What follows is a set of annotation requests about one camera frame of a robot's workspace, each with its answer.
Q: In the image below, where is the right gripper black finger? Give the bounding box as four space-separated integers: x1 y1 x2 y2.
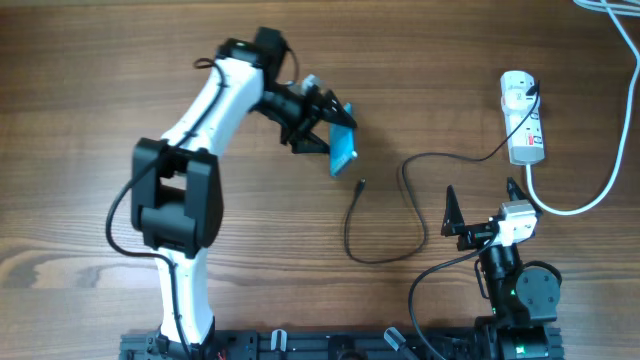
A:
441 185 466 237
506 177 543 218

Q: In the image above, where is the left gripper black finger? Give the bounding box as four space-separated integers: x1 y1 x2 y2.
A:
290 132 330 154
321 90 357 129

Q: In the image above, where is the turquoise screen Galaxy smartphone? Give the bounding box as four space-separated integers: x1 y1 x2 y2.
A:
329 124 358 177

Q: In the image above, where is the black USB charging cable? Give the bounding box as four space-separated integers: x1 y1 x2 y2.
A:
343 79 542 265

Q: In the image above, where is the white power strip socket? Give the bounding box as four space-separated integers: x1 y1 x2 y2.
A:
500 70 545 166

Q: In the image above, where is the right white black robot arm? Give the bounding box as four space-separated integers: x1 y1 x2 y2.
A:
441 177 565 360

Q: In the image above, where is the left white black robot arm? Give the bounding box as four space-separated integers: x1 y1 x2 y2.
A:
131 27 358 359

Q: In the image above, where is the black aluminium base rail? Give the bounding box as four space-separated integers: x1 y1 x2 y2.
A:
119 327 565 360

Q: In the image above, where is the right black camera cable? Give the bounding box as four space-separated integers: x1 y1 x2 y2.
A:
407 234 500 360

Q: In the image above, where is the white power strip cord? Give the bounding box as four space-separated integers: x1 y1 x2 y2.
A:
524 0 640 217

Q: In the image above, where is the white cables top corner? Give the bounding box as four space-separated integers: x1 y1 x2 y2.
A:
572 0 640 19

